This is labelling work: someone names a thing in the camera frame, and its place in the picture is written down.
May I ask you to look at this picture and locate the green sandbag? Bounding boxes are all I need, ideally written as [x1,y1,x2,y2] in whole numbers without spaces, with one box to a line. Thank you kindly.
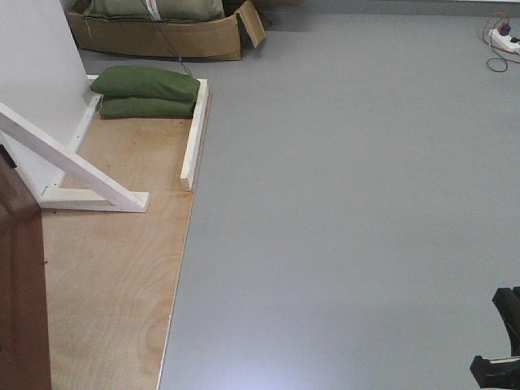
[99,96,196,119]
[90,65,200,102]

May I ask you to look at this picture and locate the orange and black cables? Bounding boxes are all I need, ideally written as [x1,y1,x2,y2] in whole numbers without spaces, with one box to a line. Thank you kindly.
[481,11,520,74]

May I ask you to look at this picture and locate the white power strip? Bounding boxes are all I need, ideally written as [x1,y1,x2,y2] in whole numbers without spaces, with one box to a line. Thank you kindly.
[488,28,520,54]

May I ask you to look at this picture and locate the brown wooden door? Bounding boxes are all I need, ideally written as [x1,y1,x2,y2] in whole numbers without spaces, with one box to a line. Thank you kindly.
[1,146,51,389]

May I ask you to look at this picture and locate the brown cardboard box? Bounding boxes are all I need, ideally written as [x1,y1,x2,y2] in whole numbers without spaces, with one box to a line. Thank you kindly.
[66,1,266,61]

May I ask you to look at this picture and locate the black robot gripper part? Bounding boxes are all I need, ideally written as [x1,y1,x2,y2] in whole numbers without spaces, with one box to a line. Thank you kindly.
[470,286,519,389]

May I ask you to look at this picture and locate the olive sacks in box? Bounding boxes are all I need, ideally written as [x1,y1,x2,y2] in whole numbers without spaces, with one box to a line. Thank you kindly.
[90,0,225,22]

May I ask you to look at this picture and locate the plywood base platform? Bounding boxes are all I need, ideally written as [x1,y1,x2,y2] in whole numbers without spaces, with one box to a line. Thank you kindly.
[42,119,193,389]

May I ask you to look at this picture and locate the far white edge batten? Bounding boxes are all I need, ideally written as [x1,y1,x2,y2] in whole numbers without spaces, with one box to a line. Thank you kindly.
[180,79,210,191]

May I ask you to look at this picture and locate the lower green sandbag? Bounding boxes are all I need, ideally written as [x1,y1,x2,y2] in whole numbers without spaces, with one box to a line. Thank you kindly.
[99,96,196,119]

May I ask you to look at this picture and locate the white wooden door frame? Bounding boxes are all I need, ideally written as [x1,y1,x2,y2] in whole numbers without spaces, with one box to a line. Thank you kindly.
[0,0,151,213]

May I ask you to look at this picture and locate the upper green sandbag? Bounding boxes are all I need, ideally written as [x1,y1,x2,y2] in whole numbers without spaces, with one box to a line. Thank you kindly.
[90,65,200,102]

